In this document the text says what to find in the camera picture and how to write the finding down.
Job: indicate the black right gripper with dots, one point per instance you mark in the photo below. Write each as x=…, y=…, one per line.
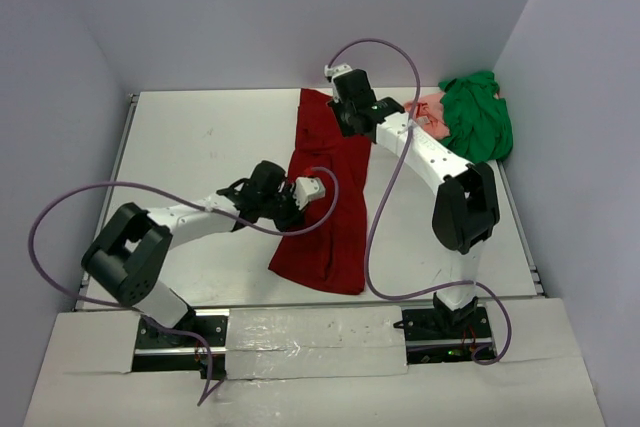
x=337, y=107

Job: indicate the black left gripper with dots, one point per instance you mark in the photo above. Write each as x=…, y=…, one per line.
x=295, y=216

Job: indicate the red t shirt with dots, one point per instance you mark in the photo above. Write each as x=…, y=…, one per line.
x=331, y=257

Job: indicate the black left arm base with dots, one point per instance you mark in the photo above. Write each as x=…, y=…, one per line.
x=159, y=352

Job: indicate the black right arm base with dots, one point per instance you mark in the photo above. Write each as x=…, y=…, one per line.
x=427, y=343

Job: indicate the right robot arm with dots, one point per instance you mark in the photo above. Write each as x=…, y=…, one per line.
x=466, y=208

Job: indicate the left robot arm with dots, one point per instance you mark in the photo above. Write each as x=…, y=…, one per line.
x=127, y=256

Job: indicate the pink t shirt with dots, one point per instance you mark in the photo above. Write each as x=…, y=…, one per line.
x=432, y=119

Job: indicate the green t shirt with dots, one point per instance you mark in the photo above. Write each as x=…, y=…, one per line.
x=476, y=150

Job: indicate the white taped cover plate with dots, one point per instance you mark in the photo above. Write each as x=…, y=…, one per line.
x=282, y=344

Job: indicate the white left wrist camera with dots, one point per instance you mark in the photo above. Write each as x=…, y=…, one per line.
x=307, y=190

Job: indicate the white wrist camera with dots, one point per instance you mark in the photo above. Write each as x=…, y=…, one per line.
x=307, y=190
x=333, y=71

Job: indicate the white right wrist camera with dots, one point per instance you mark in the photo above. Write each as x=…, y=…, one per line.
x=333, y=71

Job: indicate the aluminium table frame rail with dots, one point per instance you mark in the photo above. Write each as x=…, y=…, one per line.
x=534, y=271

